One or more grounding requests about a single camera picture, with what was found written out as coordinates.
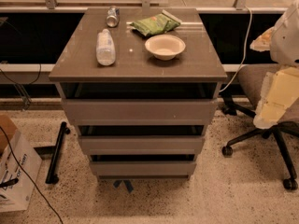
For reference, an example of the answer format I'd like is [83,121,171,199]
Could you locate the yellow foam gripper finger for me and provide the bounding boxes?
[253,67,299,129]

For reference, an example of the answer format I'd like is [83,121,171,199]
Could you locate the grey bottom drawer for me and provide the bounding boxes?
[90,161,196,176]

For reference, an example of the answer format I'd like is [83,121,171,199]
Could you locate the grey drawer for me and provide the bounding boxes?
[78,136,205,155]
[90,161,196,176]
[62,99,217,125]

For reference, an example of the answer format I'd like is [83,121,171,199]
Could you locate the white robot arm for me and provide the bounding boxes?
[249,0,299,129]

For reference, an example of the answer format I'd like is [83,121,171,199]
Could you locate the grey drawer cabinet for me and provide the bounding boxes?
[50,8,226,180]

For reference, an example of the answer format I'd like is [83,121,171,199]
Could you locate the grey middle drawer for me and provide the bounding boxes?
[78,136,205,155]

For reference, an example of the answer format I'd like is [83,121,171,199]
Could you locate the grey top drawer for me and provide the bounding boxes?
[62,99,217,125]

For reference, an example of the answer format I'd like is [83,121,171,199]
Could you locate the brown office chair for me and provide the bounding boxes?
[221,64,299,191]

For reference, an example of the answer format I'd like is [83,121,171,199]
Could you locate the white paper bowl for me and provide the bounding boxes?
[145,35,186,61]

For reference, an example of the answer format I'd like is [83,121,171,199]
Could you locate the green chip bag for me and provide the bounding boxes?
[131,10,182,37]

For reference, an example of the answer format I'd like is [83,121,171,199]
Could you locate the clear plastic water bottle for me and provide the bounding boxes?
[96,29,116,66]

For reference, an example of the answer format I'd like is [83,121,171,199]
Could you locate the silver soda can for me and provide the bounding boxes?
[107,7,120,28]

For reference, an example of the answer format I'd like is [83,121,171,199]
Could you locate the blue tape on floor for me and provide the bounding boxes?
[113,180,134,193]

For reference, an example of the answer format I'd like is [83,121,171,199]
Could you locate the black metal bar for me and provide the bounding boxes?
[46,121,70,184]

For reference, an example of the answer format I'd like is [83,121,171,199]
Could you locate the brown cardboard box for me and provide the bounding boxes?
[0,115,17,154]

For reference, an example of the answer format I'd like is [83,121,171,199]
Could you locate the white cardboard box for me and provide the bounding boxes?
[0,131,42,212]

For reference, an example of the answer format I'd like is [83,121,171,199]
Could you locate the white hanging cable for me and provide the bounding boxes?
[218,6,253,94]

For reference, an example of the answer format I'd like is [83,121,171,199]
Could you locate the black floor cable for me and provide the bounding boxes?
[0,126,64,224]

